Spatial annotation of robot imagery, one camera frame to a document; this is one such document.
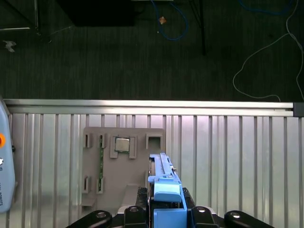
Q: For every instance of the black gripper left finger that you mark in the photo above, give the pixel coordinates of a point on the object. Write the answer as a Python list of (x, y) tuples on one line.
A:
[(134, 218)]

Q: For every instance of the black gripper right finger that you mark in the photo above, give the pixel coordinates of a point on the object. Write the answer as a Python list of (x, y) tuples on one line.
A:
[(202, 218)]

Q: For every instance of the hard disk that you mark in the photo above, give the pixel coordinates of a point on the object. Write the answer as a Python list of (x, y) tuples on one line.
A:
[(166, 192)]

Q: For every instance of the grey parts rack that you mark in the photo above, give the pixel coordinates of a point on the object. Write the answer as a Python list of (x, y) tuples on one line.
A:
[(123, 171)]

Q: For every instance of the green RAM stick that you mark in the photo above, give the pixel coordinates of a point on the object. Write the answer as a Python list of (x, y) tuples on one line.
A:
[(101, 164)]

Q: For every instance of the silver CPU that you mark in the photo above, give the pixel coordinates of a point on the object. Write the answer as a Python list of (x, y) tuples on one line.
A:
[(122, 144)]

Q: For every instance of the pale blue teach pendant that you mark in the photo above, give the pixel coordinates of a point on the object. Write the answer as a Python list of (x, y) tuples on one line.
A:
[(7, 166)]

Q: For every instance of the black stand leg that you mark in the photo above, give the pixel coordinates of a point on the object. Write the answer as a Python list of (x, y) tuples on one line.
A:
[(203, 35)]

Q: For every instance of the brown paper scrap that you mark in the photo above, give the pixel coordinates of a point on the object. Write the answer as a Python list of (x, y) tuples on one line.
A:
[(162, 20)]

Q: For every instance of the black floor cabinet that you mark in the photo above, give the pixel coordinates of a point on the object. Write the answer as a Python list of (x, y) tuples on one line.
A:
[(99, 12)]

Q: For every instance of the white paper scrap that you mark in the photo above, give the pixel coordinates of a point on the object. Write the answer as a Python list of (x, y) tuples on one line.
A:
[(9, 45)]

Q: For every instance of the silver metal frame leg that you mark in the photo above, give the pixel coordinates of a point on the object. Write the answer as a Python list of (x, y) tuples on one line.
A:
[(35, 16)]

